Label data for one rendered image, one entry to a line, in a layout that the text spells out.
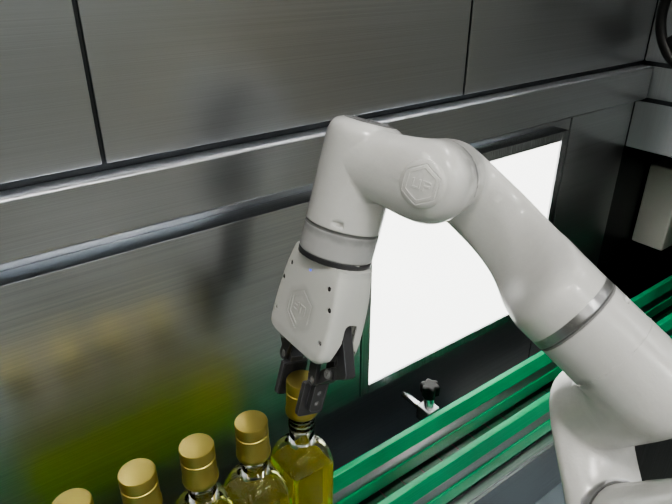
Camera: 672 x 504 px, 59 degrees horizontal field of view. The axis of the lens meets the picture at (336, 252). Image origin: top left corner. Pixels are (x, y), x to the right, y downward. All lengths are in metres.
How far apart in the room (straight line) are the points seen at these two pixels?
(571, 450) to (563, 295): 0.17
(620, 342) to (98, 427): 0.52
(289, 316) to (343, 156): 0.18
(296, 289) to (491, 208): 0.21
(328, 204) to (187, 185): 0.16
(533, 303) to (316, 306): 0.20
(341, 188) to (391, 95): 0.27
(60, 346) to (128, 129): 0.22
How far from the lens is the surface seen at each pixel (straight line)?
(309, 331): 0.59
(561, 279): 0.53
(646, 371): 0.55
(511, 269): 0.59
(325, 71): 0.72
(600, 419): 0.59
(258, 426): 0.62
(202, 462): 0.61
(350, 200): 0.55
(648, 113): 1.28
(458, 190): 0.50
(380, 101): 0.78
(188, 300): 0.67
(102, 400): 0.70
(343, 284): 0.56
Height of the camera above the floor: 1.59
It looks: 27 degrees down
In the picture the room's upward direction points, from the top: straight up
